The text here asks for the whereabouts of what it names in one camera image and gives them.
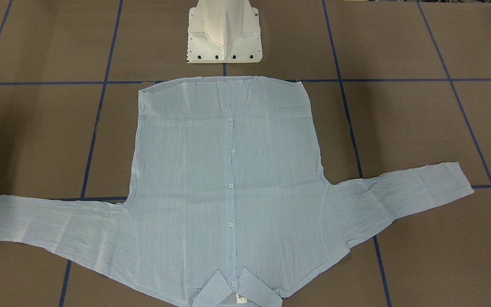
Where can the light blue button-up shirt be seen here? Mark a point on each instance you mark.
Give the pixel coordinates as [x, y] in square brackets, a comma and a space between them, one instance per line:
[227, 197]

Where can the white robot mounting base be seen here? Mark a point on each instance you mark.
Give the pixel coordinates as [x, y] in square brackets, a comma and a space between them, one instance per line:
[224, 32]

